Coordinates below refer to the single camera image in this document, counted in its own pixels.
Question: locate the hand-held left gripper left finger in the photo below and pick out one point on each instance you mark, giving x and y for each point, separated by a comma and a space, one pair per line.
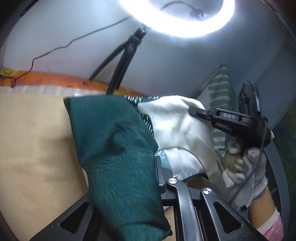
49, 233

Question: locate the orange patterned bed sheet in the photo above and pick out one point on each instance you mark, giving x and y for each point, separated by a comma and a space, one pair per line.
57, 81

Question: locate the beige blanket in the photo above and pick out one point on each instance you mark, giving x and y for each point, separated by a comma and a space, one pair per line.
34, 150

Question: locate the green striped pillow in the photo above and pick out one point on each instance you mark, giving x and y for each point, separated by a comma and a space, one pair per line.
219, 92

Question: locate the person's right hand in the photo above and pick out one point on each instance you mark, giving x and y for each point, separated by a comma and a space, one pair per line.
254, 169

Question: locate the person's right forearm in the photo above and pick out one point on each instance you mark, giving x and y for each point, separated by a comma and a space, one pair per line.
262, 209

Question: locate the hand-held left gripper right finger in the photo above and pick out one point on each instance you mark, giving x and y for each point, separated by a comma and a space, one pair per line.
161, 183

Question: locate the green and white printed t-shirt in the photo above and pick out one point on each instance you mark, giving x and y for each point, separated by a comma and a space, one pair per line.
120, 157

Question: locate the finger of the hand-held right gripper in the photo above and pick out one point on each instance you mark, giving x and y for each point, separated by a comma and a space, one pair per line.
248, 99
205, 113

